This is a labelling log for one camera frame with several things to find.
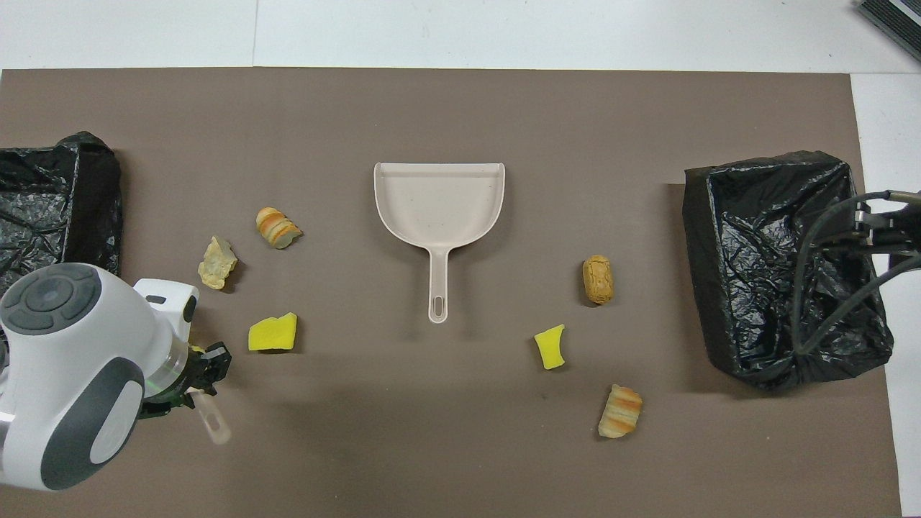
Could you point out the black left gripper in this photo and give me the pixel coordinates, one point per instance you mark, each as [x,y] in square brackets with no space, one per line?
[209,367]

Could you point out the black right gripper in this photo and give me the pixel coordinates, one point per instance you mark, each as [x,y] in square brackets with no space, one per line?
[896,226]

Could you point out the beige hand brush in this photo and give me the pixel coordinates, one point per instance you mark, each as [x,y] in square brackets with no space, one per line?
[214,423]

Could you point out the pale bread chunk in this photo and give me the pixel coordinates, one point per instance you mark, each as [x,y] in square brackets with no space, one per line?
[216,263]

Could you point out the striped croissant piece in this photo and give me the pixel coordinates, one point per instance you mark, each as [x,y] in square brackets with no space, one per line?
[278,227]
[620,411]

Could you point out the brown bread roll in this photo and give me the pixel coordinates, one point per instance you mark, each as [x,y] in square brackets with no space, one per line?
[598,280]

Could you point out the beige plastic dustpan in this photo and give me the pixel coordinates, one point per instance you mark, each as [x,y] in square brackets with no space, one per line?
[439,201]

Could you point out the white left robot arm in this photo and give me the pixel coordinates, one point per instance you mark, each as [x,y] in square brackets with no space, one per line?
[72,360]

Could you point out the black bag lined bin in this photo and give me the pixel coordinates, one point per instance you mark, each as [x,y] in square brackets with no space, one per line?
[748,288]
[36,201]

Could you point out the dark ribbed box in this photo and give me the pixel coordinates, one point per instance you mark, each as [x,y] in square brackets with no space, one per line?
[896,18]

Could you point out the small yellow sponge piece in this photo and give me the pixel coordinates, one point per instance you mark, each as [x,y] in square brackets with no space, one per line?
[550,348]

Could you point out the brown paper table mat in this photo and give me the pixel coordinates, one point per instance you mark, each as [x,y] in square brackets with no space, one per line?
[460,108]

